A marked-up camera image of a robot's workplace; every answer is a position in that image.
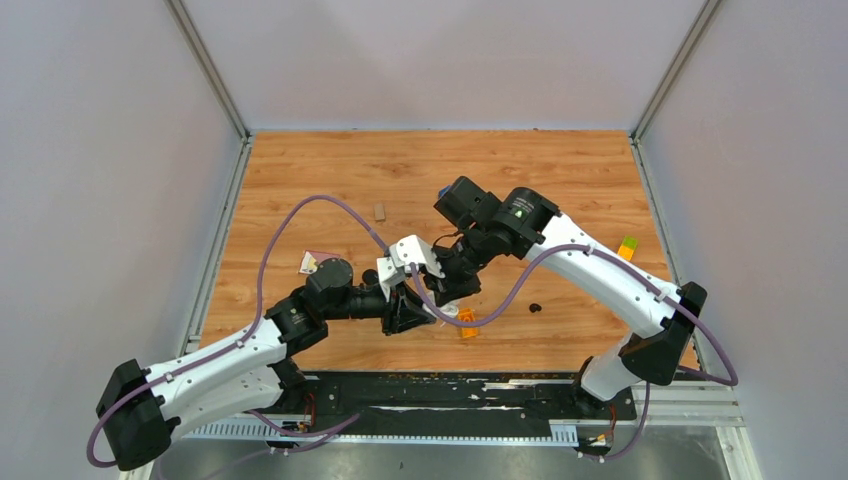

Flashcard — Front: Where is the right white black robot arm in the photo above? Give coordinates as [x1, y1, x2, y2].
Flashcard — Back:
[424, 176, 708, 418]

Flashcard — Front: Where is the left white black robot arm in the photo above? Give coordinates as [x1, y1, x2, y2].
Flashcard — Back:
[87, 257, 457, 471]

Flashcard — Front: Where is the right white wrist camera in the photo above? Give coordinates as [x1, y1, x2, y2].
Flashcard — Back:
[389, 235, 445, 278]

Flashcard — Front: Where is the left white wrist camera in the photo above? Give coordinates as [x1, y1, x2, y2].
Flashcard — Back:
[376, 256, 408, 301]

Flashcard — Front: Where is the black earbud charging case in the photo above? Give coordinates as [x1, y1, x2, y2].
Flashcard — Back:
[362, 269, 379, 285]

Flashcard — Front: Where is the green orange small block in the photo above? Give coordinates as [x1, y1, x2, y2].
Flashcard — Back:
[617, 236, 639, 261]

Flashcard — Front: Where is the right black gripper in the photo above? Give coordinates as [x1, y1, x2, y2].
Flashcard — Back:
[419, 224, 495, 306]

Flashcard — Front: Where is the white earbud charging case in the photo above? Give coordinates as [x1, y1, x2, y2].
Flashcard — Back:
[439, 302, 459, 318]

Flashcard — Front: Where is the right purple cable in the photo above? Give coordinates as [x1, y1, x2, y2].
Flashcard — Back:
[409, 243, 740, 463]

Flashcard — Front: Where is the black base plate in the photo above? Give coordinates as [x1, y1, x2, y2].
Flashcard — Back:
[261, 371, 637, 440]

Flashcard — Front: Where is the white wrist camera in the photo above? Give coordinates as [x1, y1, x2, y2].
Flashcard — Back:
[376, 256, 408, 301]
[389, 235, 445, 278]

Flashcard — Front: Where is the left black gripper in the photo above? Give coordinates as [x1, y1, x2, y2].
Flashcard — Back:
[324, 281, 437, 337]

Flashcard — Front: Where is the orange toy brick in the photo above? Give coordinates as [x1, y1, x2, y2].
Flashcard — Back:
[457, 308, 479, 340]

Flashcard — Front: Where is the pink card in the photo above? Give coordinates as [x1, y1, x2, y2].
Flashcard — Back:
[298, 250, 340, 275]

